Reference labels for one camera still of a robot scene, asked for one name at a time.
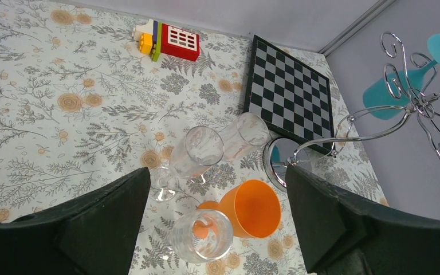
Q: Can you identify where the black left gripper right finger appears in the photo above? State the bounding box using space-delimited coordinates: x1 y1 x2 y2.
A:
285 166 440 274

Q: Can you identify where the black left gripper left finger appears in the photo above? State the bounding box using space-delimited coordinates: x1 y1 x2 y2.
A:
0 168 151 274

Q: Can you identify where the orange wine glass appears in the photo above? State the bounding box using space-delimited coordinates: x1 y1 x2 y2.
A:
197 179 282 238

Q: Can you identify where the clear wine glass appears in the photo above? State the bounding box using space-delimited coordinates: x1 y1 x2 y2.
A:
151 209 234 264
150 125 224 202

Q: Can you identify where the clear champagne flute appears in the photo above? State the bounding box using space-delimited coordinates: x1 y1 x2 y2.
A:
219 112 270 161

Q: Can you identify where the teal wine glass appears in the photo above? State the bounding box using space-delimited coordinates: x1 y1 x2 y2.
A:
363 32 440 120

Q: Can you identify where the black white chess board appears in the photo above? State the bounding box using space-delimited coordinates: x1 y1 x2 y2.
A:
243 36 335 144

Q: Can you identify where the colourful toy brick block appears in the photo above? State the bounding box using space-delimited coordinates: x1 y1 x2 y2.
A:
131 19 201 62

